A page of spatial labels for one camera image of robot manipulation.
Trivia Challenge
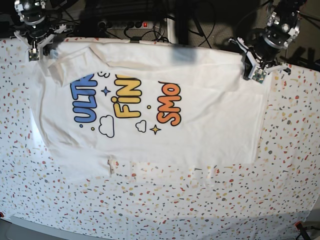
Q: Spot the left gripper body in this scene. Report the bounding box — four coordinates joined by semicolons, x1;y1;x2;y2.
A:
245;34;283;68

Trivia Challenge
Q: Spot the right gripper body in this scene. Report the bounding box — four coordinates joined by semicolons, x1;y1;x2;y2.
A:
24;19;54;50

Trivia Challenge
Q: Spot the white printed T-shirt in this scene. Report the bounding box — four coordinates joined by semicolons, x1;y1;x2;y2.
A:
30;42;270;178

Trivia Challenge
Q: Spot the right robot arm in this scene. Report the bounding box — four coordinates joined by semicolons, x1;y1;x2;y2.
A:
13;0;71;51

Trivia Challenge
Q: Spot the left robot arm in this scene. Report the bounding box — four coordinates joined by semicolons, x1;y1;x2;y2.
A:
229;0;306;83

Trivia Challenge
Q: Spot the white power strip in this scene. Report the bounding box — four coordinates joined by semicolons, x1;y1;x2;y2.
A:
97;20;154;30

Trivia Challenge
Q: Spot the black table clamp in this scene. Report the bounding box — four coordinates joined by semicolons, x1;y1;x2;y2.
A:
130;36;142;44

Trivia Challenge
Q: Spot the terrazzo pattern tablecloth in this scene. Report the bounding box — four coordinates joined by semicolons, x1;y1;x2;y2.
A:
0;38;320;240

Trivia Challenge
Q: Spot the red clamp right corner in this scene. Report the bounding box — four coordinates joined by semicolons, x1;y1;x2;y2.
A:
295;221;304;232

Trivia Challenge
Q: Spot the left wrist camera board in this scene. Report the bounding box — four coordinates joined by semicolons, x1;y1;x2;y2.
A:
252;69;267;84

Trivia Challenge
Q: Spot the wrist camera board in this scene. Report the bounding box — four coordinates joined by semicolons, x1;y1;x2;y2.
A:
252;69;267;84
28;48;40;62

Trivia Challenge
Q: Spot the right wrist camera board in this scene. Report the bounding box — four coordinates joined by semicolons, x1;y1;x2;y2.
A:
28;48;40;62

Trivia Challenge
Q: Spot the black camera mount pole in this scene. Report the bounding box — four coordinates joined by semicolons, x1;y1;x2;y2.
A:
166;0;258;47

